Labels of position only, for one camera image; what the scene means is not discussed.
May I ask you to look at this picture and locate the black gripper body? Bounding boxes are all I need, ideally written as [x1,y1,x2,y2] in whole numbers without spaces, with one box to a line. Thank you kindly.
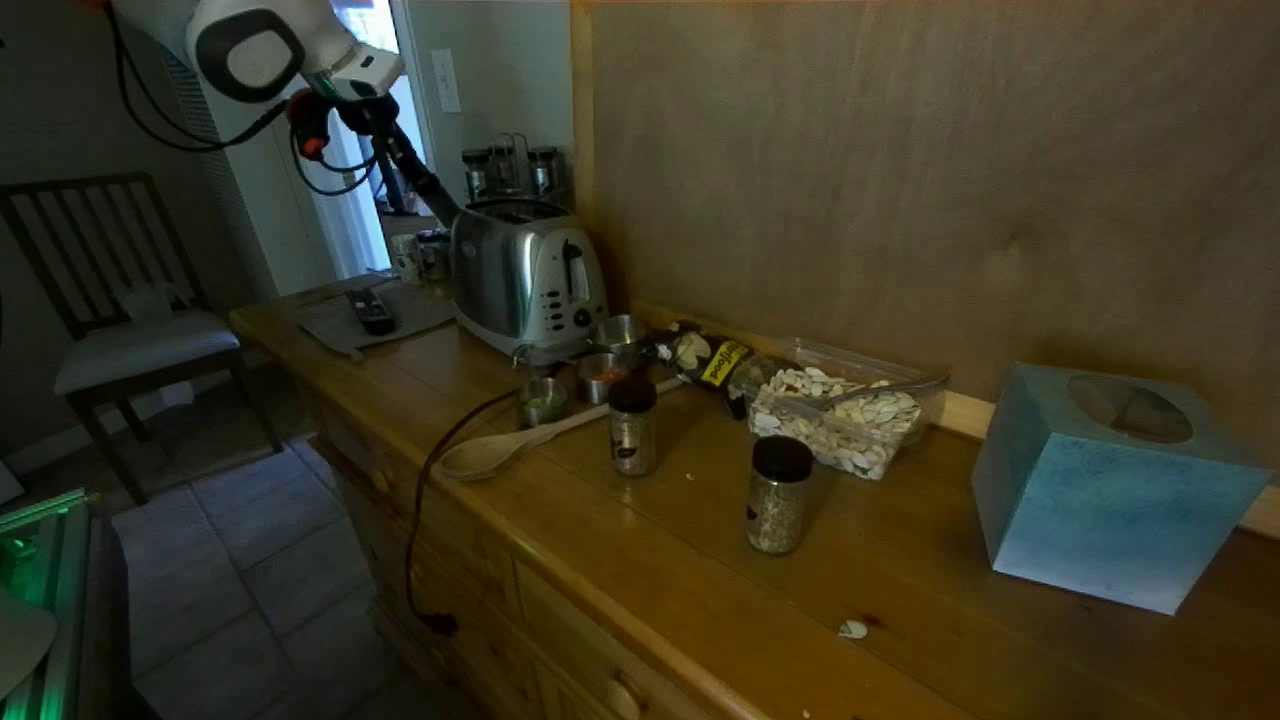
[346,92,437,186]

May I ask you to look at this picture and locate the spice bottle brown lid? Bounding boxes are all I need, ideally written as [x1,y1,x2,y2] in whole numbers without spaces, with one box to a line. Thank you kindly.
[602,366,658,480]

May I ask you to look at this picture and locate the stainless steel toaster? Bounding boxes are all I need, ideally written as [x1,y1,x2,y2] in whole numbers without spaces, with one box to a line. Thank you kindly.
[446,199,614,366]

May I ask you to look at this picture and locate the grey quilted pot holder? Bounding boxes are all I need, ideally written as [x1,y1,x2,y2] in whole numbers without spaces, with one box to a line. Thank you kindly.
[292,274,460,360]

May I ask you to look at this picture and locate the small steel cup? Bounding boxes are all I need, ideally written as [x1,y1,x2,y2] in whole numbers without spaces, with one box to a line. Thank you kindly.
[578,311,657,403]
[514,357,578,430]

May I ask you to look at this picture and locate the wooden spoon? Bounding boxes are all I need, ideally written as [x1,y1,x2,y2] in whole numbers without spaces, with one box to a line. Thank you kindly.
[437,392,631,487]

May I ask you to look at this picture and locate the black yellow snack bag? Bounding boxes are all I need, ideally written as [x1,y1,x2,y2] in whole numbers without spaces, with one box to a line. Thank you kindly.
[652,315,770,403]

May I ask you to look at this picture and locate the dark slatted chair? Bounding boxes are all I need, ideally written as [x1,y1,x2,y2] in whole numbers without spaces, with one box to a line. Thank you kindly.
[0,169,287,507]

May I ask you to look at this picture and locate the wooden countertop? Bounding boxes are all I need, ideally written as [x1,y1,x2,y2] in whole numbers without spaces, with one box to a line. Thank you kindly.
[225,290,1280,720]

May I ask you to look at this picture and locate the clear container white contents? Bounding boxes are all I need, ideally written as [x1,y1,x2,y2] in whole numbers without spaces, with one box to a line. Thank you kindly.
[744,334,950,485]

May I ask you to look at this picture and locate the large plywood board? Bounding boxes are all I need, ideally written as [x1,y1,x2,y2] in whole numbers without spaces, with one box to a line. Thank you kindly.
[569,0,1280,545]

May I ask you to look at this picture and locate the robot stand with green light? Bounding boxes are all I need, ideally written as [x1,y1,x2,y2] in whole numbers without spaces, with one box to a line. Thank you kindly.
[0,485,137,720]

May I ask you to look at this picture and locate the blue tissue box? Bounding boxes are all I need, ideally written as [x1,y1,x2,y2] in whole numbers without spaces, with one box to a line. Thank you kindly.
[969,360,1273,621]

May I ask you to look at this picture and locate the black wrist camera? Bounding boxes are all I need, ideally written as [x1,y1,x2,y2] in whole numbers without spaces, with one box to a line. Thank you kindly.
[287,87,353,164]

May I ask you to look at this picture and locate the white light switch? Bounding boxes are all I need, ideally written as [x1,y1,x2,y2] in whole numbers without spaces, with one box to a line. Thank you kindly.
[429,49,469,114]

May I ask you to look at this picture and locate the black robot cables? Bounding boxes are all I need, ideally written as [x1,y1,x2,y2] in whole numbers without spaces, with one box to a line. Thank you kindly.
[102,4,396,199]

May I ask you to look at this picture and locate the black power cord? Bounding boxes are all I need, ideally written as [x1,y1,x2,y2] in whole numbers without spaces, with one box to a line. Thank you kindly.
[401,380,533,638]

